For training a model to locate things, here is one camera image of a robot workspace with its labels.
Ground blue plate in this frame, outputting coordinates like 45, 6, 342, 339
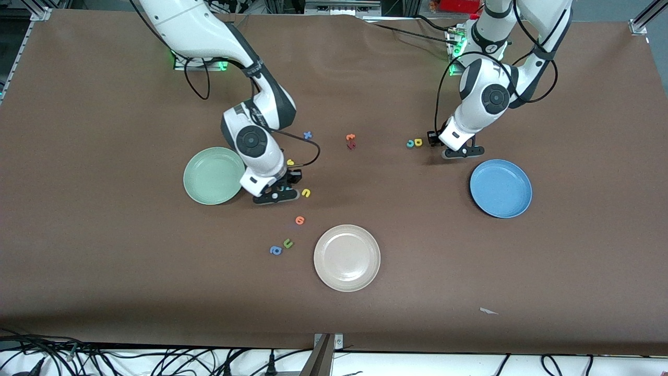
470, 159, 533, 219

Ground green plate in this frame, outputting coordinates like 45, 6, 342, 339
183, 147, 246, 206

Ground beige plate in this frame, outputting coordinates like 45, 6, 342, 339
314, 224, 381, 292

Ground red box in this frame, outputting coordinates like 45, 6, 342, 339
440, 0, 483, 14

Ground metal equipment rack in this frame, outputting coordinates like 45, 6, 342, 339
264, 0, 418, 16

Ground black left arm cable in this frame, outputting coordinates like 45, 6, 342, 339
434, 0, 559, 137

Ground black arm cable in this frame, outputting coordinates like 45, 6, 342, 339
434, 0, 559, 137
183, 55, 321, 169

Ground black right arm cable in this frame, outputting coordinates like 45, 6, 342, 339
183, 55, 321, 169

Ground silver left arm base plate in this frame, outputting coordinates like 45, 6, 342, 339
445, 23, 470, 76

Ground black cable on table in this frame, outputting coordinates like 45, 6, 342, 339
365, 21, 452, 42
412, 15, 450, 32

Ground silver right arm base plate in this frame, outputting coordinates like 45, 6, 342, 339
174, 50, 230, 72

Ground aluminium frame post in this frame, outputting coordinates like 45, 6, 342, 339
299, 333, 345, 376

